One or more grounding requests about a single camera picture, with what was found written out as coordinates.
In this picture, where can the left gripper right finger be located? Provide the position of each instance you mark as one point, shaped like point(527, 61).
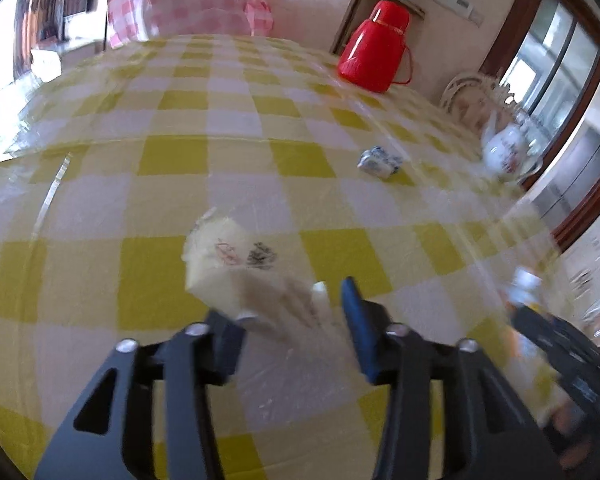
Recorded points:
point(488, 431)

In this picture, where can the blue white milk candy packet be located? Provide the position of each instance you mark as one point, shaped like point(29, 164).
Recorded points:
point(379, 163)

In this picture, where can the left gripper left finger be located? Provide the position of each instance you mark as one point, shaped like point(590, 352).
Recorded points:
point(107, 434)

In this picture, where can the white floral teapot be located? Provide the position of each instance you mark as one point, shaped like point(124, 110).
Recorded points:
point(505, 152)

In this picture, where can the cream ornate dining chair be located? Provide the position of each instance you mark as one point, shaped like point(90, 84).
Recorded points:
point(472, 98)

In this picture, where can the yellow checkered tablecloth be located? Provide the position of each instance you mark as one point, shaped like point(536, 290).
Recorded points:
point(107, 168)

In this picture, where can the red thermos jug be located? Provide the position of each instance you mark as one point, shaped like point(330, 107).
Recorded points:
point(377, 56)

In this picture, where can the clear bag white rolls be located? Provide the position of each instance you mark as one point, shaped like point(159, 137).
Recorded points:
point(231, 270)

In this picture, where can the pink checkered covered chair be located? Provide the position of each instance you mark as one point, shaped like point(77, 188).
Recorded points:
point(144, 20)

